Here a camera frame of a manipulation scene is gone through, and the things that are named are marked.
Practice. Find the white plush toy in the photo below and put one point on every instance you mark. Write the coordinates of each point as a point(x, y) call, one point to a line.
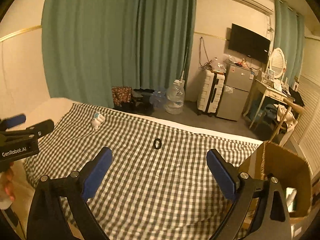
point(98, 120)

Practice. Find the green curtain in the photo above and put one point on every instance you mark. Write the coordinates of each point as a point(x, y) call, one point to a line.
point(92, 46)
point(289, 37)

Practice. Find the white dressing table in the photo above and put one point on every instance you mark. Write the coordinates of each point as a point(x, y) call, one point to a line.
point(262, 94)

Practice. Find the white vanity mirror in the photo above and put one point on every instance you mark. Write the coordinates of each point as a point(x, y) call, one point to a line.
point(277, 63)

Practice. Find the grey mini fridge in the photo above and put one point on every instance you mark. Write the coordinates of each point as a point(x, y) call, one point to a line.
point(236, 88)

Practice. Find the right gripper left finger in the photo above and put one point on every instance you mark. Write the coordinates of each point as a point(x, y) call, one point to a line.
point(92, 174)

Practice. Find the brown patterned bag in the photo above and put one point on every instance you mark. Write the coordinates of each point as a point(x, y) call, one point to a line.
point(121, 95)

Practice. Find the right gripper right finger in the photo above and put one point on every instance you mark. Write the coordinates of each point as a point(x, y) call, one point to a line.
point(224, 173)

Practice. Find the large clear water bottle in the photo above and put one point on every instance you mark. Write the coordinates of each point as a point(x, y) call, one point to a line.
point(175, 98)

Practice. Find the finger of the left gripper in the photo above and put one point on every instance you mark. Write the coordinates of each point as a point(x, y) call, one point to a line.
point(12, 122)
point(38, 130)

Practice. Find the black wall television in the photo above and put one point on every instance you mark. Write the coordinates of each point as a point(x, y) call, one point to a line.
point(249, 43)

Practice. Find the person's left hand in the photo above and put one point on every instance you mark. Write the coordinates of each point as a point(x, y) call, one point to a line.
point(6, 182)

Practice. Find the brown cardboard box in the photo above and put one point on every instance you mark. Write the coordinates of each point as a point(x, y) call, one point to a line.
point(290, 169)

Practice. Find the black bag on floor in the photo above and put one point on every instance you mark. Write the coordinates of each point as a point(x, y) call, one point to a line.
point(143, 101)

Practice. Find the wooden chair with clothes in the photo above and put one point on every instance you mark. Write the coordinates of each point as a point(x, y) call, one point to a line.
point(283, 115)

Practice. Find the white suitcase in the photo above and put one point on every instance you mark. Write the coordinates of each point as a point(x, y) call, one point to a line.
point(210, 92)

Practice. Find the gingham checked bedsheet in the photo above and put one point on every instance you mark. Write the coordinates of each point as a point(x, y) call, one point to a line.
point(158, 186)

